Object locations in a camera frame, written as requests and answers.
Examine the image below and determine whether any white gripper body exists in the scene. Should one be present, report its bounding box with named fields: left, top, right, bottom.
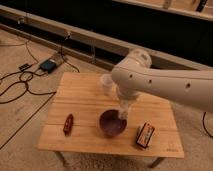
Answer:
left=116, top=87, right=140, bottom=108

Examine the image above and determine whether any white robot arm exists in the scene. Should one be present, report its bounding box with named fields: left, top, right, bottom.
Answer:
left=111, top=49, right=213, bottom=113

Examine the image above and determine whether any purple ceramic bowl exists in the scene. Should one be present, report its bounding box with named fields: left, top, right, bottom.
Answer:
left=99, top=109, right=127, bottom=137

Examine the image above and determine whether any translucent plastic cup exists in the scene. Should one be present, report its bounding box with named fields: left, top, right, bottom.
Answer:
left=100, top=74, right=114, bottom=96

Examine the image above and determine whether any red and white box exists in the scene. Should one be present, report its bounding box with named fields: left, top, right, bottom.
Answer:
left=136, top=123, right=155, bottom=148

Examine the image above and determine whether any wooden table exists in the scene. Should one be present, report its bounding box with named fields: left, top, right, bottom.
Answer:
left=37, top=71, right=185, bottom=169

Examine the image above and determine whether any blue power adapter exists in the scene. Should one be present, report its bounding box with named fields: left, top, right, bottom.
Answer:
left=39, top=59, right=56, bottom=73

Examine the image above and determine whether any black plug strip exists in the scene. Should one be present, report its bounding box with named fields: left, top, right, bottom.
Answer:
left=18, top=63, right=32, bottom=71

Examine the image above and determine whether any black cable on floor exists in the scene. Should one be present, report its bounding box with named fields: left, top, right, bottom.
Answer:
left=0, top=39, right=80, bottom=105

